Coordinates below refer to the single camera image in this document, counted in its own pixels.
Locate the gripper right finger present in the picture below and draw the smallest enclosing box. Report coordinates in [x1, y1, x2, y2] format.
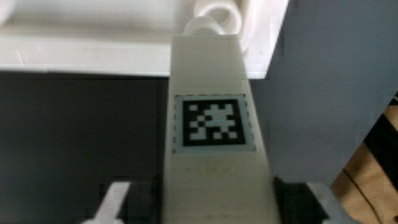
[273, 177, 355, 224]

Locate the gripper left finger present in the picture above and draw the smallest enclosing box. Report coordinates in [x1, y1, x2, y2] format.
[81, 177, 159, 224]

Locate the white desk top tray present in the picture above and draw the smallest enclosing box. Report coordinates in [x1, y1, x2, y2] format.
[0, 0, 291, 79]

